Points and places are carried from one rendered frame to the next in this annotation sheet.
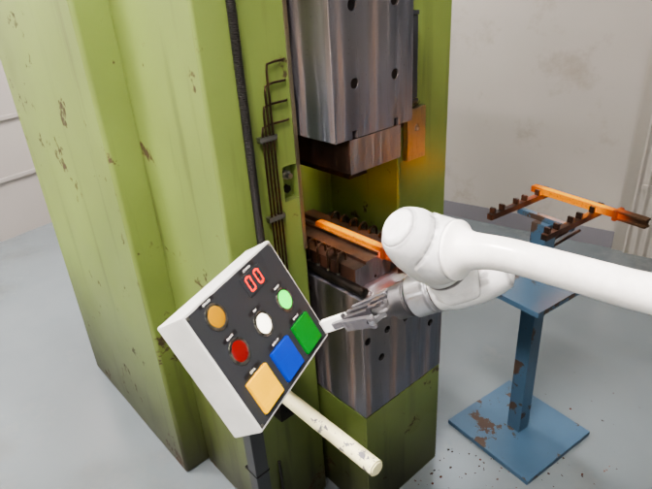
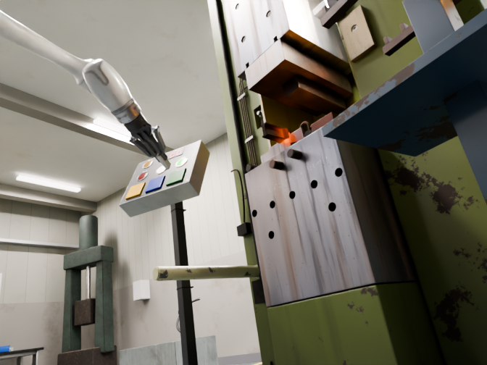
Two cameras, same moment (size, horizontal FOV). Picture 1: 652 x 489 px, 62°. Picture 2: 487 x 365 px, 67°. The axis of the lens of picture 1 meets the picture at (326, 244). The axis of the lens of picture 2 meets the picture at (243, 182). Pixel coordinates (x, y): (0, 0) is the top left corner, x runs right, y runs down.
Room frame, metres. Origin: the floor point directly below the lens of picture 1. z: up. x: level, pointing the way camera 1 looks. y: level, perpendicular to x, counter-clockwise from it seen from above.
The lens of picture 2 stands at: (1.23, -1.27, 0.41)
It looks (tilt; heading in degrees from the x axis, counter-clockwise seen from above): 22 degrees up; 87
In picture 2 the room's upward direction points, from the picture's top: 9 degrees counter-clockwise
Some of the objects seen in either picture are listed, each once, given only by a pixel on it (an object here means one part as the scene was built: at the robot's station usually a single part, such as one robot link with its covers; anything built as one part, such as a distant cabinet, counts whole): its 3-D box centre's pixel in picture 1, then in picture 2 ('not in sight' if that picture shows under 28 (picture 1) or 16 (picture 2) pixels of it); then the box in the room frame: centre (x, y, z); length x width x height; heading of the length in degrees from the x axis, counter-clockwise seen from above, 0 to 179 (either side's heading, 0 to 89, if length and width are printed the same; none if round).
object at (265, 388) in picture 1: (264, 388); (135, 191); (0.86, 0.15, 1.01); 0.07 x 0.05 x 0.07; 155
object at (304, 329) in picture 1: (305, 333); (176, 177); (1.04, 0.06, 1.01); 0.07 x 0.05 x 0.07; 155
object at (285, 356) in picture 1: (285, 358); (156, 185); (0.95, 0.10, 1.01); 0.07 x 0.05 x 0.07; 155
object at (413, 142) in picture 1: (414, 133); (356, 33); (1.73, -0.31, 1.27); 0.09 x 0.02 x 0.17; 130
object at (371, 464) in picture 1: (320, 423); (211, 272); (1.14, 0.05, 0.62); 0.44 x 0.05 x 0.05; 40
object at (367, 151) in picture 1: (325, 136); (300, 82); (1.59, -0.02, 1.32); 0.42 x 0.20 x 0.10; 40
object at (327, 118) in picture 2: not in sight; (335, 131); (1.59, -0.25, 0.95); 0.12 x 0.09 x 0.07; 40
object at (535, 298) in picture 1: (537, 277); (466, 89); (1.66, -0.75, 0.74); 0.40 x 0.30 x 0.02; 123
